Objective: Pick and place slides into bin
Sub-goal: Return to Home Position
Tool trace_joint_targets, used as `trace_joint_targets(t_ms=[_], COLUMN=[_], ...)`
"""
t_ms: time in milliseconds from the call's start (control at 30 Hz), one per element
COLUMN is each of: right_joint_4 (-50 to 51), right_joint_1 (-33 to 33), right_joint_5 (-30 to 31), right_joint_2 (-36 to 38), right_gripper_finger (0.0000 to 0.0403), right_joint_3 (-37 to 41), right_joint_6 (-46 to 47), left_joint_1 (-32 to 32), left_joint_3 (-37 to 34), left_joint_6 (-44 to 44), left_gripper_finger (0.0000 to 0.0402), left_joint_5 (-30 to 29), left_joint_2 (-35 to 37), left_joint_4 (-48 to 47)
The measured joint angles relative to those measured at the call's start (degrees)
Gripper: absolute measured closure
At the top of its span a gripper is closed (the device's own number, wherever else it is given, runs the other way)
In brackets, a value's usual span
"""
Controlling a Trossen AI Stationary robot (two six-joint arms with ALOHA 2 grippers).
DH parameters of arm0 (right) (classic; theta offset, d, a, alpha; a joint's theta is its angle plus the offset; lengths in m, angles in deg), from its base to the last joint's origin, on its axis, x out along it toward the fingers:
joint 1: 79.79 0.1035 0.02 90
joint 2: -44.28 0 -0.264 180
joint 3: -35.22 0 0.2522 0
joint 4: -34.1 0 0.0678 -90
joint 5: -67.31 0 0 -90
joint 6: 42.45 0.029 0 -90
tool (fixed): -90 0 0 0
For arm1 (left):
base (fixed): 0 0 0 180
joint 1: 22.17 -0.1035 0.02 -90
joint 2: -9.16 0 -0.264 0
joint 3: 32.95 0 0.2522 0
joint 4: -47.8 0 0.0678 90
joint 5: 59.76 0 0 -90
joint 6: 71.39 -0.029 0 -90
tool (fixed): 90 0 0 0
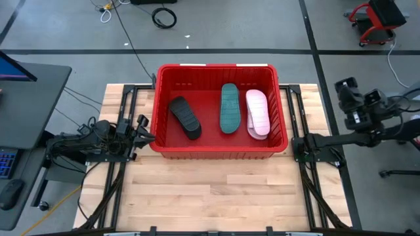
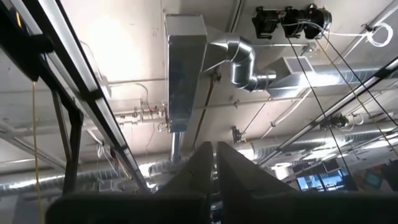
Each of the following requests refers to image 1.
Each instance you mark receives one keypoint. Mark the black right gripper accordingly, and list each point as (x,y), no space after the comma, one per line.
(359,114)

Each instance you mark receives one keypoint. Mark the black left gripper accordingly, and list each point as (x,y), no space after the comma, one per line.
(126,137)

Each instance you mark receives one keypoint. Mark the grey table leg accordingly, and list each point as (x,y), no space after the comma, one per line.
(414,89)

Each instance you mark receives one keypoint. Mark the red plastic bin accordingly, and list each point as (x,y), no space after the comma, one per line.
(210,134)

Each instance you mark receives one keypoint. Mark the black desk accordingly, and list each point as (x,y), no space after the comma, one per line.
(33,108)

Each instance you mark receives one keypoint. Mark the computer monitor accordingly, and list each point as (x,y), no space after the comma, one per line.
(13,70)

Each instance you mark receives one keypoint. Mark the black aluminium table frame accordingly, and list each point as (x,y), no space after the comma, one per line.
(113,196)

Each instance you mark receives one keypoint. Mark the pink slide sandal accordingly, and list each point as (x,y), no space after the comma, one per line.
(257,137)
(258,111)

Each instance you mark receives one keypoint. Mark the black office chair base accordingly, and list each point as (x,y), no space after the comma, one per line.
(398,172)

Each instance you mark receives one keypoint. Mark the backlit keyboard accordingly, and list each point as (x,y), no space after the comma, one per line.
(6,162)

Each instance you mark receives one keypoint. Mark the white tape strip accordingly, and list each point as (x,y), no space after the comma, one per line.
(193,64)
(252,65)

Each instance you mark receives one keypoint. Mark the black computer mouse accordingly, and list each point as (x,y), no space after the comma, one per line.
(10,194)

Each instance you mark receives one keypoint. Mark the black slide sandal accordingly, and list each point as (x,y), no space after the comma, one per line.
(185,117)

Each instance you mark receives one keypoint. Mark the green slide sandal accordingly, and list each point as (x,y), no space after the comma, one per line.
(229,108)

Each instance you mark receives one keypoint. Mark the red and black creeper stool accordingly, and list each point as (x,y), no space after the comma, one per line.
(377,18)

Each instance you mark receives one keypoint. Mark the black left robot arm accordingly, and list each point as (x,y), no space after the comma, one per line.
(75,142)

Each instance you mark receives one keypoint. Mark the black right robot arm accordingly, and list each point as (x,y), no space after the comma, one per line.
(344,139)

